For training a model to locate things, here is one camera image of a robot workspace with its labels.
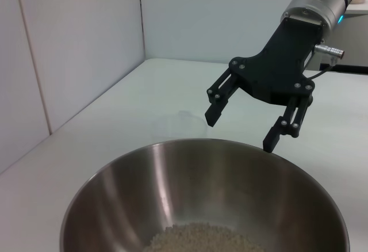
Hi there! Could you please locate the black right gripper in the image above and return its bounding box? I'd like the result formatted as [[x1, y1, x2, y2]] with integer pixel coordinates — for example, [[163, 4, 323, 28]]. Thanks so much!
[[204, 17, 324, 154]]

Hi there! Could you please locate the stainless steel mixing bowl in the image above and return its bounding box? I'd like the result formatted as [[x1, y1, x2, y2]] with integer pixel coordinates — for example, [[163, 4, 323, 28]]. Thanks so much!
[[60, 138, 350, 252]]

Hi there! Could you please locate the white partition board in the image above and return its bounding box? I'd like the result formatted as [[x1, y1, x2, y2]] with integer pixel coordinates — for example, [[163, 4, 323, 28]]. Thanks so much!
[[139, 0, 301, 64]]

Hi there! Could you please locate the thin right gripper cable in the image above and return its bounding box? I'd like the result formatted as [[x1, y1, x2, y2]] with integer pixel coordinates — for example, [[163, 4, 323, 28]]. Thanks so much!
[[301, 49, 338, 80]]

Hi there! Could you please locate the silver gripper cable connector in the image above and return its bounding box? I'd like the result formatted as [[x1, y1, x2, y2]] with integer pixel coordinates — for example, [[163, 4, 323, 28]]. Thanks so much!
[[313, 43, 347, 63]]

